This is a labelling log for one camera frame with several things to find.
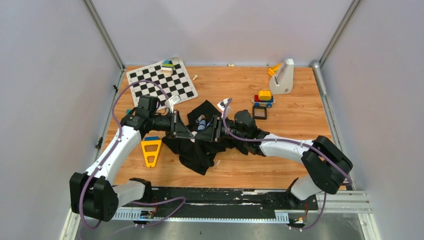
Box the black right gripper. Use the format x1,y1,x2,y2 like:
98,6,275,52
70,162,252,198
195,115,247,143

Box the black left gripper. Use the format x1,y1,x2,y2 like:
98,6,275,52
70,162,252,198
149,109,194,139

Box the black printed t-shirt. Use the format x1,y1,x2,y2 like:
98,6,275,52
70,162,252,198
161,100,270,175

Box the black square display box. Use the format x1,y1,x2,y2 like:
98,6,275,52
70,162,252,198
252,105,268,120

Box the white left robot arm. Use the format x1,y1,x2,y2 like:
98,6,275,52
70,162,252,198
69,95,195,222

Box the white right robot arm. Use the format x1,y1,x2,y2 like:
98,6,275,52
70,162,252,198
194,110,353,209

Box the yellow triangular plastic piece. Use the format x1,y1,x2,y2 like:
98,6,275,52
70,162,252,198
141,139,162,168

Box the blue toy block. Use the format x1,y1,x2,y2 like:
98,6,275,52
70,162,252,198
143,136,161,141

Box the checkered chessboard mat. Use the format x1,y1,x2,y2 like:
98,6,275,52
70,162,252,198
126,56,199,110

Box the stacked toy blocks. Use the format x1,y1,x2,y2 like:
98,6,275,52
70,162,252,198
160,60,174,75

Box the orange plastic piece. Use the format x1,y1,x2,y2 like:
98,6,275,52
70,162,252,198
267,62,283,77

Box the white wedge stand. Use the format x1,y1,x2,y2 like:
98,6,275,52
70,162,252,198
269,58,295,95

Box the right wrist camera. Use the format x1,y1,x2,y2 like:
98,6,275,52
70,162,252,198
216,98,231,117

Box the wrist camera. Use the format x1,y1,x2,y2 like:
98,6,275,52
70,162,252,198
216,98,231,117
164,95,181,113

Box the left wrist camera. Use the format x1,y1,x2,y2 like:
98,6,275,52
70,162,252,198
164,95,181,113

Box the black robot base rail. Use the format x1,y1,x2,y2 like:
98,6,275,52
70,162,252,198
113,187,319,224

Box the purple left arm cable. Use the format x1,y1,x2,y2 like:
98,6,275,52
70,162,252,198
78,79,187,230

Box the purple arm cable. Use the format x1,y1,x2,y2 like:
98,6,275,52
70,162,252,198
221,97,354,232
78,79,187,230

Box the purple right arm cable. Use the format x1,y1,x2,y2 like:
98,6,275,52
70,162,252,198
221,97,354,232

